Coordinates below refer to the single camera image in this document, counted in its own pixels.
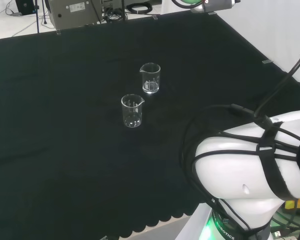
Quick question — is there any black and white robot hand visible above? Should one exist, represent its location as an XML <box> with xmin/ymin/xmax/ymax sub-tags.
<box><xmin>171</xmin><ymin>0</ymin><xmax>242</xmax><ymax>14</ymax></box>

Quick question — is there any clear glass beaker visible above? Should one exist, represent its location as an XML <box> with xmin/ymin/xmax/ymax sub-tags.
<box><xmin>120</xmin><ymin>93</ymin><xmax>145</xmax><ymax>129</ymax></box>
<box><xmin>139</xmin><ymin>62</ymin><xmax>161</xmax><ymax>95</ymax></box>

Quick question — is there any grey metal equipment box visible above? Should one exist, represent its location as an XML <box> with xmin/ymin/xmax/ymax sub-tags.
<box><xmin>45</xmin><ymin>0</ymin><xmax>104</xmax><ymax>29</ymax></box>

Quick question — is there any blue tripod leg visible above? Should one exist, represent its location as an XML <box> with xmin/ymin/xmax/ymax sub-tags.
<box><xmin>35</xmin><ymin>0</ymin><xmax>40</xmax><ymax>34</ymax></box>

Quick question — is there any black device box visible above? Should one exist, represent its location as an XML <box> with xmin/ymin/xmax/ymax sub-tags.
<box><xmin>15</xmin><ymin>0</ymin><xmax>37</xmax><ymax>15</ymax></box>

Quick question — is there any black cloth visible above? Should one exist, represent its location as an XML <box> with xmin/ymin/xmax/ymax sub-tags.
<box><xmin>0</xmin><ymin>11</ymin><xmax>300</xmax><ymax>239</ymax></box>

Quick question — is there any coiled black cable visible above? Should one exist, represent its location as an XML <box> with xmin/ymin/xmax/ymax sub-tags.
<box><xmin>125</xmin><ymin>0</ymin><xmax>154</xmax><ymax>14</ymax></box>

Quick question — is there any thick black plug cable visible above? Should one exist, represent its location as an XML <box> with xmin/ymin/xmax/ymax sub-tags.
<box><xmin>253</xmin><ymin>40</ymin><xmax>300</xmax><ymax>120</ymax></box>

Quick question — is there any black cable bundle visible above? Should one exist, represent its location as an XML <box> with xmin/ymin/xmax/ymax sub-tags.
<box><xmin>180</xmin><ymin>103</ymin><xmax>266</xmax><ymax>240</ymax></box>

